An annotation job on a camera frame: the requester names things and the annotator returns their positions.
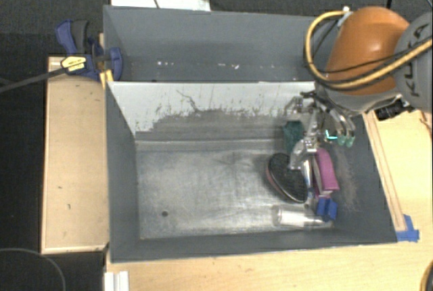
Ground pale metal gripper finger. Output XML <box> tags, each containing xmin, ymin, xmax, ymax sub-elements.
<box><xmin>288</xmin><ymin>139</ymin><xmax>315</xmax><ymax>192</ymax></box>
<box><xmin>304</xmin><ymin>150</ymin><xmax>321</xmax><ymax>213</ymax></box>

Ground blue block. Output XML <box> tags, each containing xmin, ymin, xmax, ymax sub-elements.
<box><xmin>315</xmin><ymin>197</ymin><xmax>339</xmax><ymax>222</ymax></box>

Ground dark green flat block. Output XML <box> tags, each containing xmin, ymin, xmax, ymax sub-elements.
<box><xmin>282</xmin><ymin>119</ymin><xmax>302</xmax><ymax>156</ymax></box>

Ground purple flat block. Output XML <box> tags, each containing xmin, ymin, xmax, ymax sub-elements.
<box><xmin>314</xmin><ymin>148</ymin><xmax>341</xmax><ymax>196</ymax></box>

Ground clear plastic bottle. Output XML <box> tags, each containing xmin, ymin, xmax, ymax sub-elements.
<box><xmin>271</xmin><ymin>204</ymin><xmax>334</xmax><ymax>228</ymax></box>

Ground grey metal bin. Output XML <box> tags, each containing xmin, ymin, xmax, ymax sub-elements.
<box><xmin>101</xmin><ymin>4</ymin><xmax>398</xmax><ymax>264</ymax></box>

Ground pale wood board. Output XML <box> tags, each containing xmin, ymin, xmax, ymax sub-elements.
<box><xmin>39</xmin><ymin>55</ymin><xmax>111</xmax><ymax>255</ymax></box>

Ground black cylinder on white bracket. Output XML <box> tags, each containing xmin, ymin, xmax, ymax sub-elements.
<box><xmin>373</xmin><ymin>100</ymin><xmax>415</xmax><ymax>121</ymax></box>

